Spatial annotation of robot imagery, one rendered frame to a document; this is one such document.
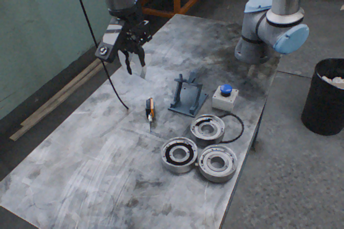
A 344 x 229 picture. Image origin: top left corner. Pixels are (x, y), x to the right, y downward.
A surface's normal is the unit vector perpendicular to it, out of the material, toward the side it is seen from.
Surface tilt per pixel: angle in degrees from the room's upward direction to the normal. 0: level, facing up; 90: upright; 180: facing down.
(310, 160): 0
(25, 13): 90
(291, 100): 0
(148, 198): 0
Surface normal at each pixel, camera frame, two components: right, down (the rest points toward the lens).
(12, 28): 0.90, 0.28
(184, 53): -0.05, -0.71
